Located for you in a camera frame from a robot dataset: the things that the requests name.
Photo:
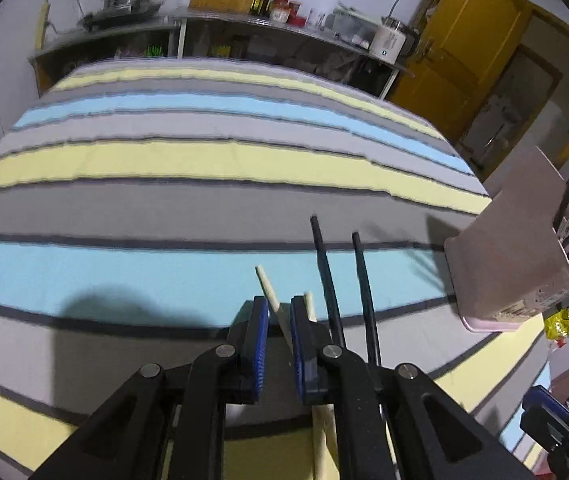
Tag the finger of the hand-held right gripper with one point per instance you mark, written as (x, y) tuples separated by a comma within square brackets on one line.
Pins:
[(541, 402)]

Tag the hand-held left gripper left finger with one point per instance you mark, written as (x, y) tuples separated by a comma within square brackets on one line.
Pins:
[(260, 340)]

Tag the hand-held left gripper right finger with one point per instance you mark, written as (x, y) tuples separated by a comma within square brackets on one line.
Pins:
[(298, 350)]

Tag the wooden chopstick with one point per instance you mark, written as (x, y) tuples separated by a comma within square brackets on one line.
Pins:
[(275, 305), (309, 306)]

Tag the pink utensil basket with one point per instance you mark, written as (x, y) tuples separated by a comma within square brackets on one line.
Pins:
[(509, 255)]

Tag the yellow snack packet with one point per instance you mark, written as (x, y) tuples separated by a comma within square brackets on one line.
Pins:
[(558, 325)]

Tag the striped tablecloth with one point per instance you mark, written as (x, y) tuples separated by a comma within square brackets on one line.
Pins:
[(164, 220)]

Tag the long steel counter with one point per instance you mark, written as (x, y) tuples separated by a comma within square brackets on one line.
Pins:
[(284, 45)]

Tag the brown framed doorway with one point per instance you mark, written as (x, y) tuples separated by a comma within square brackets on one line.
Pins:
[(514, 105)]

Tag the red round container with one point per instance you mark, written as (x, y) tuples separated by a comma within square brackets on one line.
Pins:
[(298, 20)]

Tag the clear glass cup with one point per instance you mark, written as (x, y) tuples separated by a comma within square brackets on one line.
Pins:
[(316, 18)]

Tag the clear water pitcher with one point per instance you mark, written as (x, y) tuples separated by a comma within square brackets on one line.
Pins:
[(357, 25)]

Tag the low steel counter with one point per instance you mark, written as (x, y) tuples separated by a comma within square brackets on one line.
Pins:
[(104, 47)]

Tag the small red lidded jar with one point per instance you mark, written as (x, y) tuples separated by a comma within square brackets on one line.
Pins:
[(295, 7)]

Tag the black gas stove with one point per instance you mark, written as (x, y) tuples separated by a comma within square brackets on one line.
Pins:
[(122, 14)]

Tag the yellow wooden door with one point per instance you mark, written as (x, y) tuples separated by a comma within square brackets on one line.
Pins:
[(469, 30)]

